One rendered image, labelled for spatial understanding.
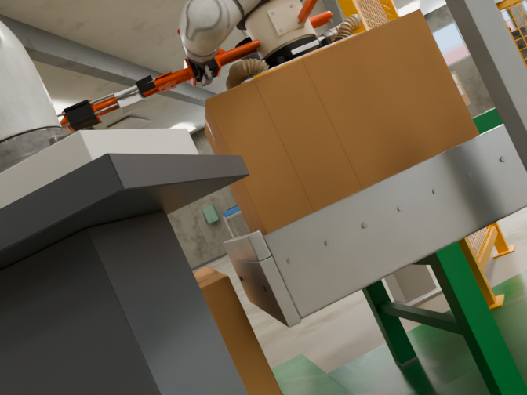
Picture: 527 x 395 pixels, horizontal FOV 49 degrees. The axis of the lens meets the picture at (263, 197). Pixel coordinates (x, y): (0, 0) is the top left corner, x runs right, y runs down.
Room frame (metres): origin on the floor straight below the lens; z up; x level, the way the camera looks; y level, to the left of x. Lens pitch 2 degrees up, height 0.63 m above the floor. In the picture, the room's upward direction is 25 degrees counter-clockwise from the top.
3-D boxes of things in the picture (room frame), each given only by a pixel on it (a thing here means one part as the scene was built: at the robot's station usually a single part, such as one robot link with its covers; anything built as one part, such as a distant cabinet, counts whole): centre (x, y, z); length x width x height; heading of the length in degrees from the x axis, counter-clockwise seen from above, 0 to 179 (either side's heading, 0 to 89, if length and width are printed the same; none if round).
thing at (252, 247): (1.55, 0.11, 0.58); 0.70 x 0.03 x 0.06; 10
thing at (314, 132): (1.62, -0.24, 0.75); 0.60 x 0.40 x 0.40; 97
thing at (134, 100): (1.54, 0.22, 1.07); 0.07 x 0.07 x 0.04; 10
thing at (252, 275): (1.55, 0.11, 0.48); 0.70 x 0.03 x 0.15; 10
